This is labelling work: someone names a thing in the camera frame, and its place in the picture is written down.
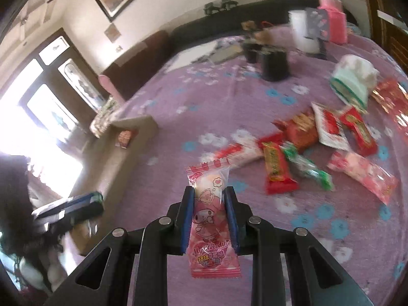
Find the brown sofa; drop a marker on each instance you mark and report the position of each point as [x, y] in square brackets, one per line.
[140, 57]

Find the white snack packet red ends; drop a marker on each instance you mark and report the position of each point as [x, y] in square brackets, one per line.
[237, 155]

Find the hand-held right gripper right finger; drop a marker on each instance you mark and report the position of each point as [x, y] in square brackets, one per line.
[230, 220]

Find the wooden cabinet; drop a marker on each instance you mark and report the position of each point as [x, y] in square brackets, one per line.
[389, 22]

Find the small red snack packet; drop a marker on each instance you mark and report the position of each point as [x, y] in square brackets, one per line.
[271, 139]

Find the small wall plaque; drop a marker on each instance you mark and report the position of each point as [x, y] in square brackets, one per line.
[112, 32]

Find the red gold snack packet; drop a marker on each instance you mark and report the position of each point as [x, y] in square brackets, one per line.
[301, 130]
[392, 102]
[124, 138]

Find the white paper sheet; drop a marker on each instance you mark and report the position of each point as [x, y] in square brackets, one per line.
[188, 58]

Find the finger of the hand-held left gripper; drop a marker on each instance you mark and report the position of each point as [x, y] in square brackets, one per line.
[89, 205]

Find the green white candy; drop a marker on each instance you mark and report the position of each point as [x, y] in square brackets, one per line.
[307, 167]

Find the wooden glass door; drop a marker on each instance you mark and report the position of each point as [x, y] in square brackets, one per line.
[63, 79]

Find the pink cartoon snack packet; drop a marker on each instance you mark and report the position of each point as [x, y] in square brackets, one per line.
[208, 197]
[363, 176]

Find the white paper bag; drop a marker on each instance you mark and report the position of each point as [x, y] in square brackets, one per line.
[299, 32]

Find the cardboard box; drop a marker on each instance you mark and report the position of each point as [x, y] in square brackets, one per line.
[137, 153]

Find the black sofa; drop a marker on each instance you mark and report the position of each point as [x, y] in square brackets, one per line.
[223, 20]

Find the black clamp bracket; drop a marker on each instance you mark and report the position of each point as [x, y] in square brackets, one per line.
[211, 8]
[228, 2]

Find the red yellow snack bar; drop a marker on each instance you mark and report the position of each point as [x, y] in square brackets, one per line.
[278, 170]
[358, 130]

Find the small wooden toy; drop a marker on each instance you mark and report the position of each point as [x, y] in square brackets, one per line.
[256, 32]

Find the purple floral bedsheet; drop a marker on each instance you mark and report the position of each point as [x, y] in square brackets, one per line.
[223, 102]

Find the green white tissue pack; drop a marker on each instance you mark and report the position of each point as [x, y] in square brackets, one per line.
[352, 79]

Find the grey notebook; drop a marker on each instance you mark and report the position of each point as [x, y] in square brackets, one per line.
[226, 54]

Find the pink bag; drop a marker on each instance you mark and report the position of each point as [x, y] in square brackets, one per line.
[334, 22]

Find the black cup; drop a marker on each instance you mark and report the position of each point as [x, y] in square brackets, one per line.
[274, 65]
[251, 52]

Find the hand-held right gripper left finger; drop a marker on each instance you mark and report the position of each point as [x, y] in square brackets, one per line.
[188, 223]

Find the dark printed card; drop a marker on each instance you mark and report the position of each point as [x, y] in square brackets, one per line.
[317, 24]

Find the patterned blanket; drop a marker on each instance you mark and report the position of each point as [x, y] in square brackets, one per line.
[103, 118]

